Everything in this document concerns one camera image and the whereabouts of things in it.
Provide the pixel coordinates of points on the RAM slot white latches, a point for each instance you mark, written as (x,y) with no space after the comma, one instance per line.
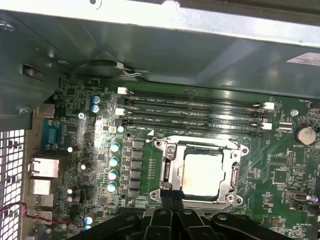
(187,97)
(187,118)

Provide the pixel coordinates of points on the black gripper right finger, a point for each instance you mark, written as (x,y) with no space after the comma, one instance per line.
(190,225)

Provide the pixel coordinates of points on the silver CPU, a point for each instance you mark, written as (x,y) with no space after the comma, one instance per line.
(202,172)

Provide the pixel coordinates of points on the open PC case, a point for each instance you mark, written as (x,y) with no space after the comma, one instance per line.
(150,50)

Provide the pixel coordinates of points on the coin cell battery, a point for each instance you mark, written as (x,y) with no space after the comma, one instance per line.
(305,135)

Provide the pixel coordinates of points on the grey port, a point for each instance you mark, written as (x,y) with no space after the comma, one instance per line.
(46,111)

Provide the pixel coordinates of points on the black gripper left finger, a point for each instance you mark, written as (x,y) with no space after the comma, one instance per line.
(155,225)

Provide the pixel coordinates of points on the thin metal locking lever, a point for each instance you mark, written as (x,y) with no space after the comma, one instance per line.
(220,211)
(202,139)

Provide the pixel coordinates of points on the metal socket cover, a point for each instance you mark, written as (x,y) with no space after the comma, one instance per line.
(177,170)

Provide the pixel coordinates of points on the green motherboard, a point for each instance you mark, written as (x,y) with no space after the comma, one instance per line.
(260,155)

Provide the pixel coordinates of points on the silver USB port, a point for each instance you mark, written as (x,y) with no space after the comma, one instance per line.
(45,201)

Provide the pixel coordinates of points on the large silver port block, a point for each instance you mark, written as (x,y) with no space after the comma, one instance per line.
(45,167)

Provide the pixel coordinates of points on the white sticker label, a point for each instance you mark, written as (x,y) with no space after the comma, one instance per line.
(307,59)

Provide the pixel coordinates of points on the blue serial port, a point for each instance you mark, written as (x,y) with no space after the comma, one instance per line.
(53,135)

